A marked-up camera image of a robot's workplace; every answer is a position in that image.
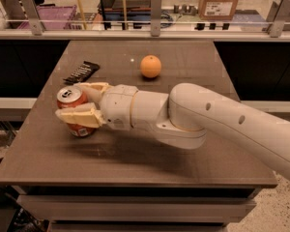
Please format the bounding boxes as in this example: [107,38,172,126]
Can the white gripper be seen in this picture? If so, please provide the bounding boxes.
[55,82,138,131]

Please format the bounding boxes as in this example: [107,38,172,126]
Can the red coke can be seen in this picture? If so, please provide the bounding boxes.
[57,86,94,137]

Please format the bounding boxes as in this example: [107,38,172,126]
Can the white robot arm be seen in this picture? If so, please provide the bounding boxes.
[56,82,290,181]

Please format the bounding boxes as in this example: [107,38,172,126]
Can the black snack bar wrapper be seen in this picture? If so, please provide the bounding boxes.
[64,61,101,84]

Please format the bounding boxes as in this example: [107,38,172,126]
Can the orange fruit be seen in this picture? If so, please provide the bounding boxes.
[140,55,161,78]

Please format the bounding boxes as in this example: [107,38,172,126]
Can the purple plastic crate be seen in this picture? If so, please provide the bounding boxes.
[17,5,78,31]

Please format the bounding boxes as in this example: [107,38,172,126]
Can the grey table drawer unit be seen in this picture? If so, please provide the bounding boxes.
[17,194,256,226]

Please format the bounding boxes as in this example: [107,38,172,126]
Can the orange and blue bin stack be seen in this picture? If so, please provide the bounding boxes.
[98,0,151,30]

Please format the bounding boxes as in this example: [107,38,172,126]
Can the grey railing post left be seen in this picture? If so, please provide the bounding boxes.
[20,0,44,36]

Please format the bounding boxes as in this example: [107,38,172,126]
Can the grey railing post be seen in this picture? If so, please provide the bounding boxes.
[151,0,161,37]
[20,0,44,36]
[267,0,290,38]

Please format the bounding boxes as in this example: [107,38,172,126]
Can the grey railing post middle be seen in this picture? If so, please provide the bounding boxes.
[151,0,161,37]

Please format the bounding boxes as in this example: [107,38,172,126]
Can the grey railing post right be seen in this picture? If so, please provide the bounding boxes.
[267,0,290,38]

